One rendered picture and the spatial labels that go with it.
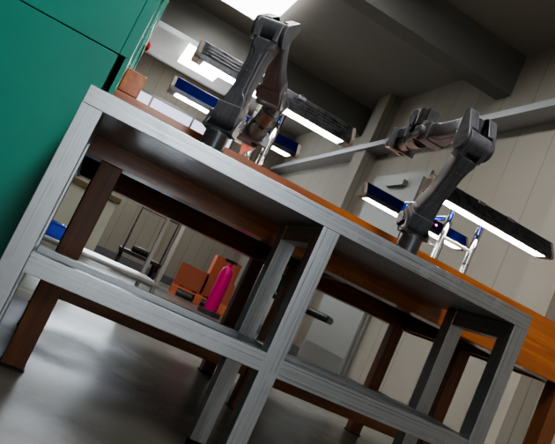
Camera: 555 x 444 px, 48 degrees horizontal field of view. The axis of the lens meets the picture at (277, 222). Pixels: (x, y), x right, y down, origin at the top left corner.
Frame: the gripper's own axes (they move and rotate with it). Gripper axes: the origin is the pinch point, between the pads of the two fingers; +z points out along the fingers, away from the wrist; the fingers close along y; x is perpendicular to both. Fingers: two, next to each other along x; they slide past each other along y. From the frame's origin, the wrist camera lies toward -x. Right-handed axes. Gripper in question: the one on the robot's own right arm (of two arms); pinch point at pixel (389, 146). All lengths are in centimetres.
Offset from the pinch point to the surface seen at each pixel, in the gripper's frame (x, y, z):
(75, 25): 22, 102, -23
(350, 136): 0.2, 10.7, 11.0
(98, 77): 31, 91, -22
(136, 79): 23, 83, -7
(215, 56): 0, 64, 11
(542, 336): 37, -71, -18
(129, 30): 17, 90, -23
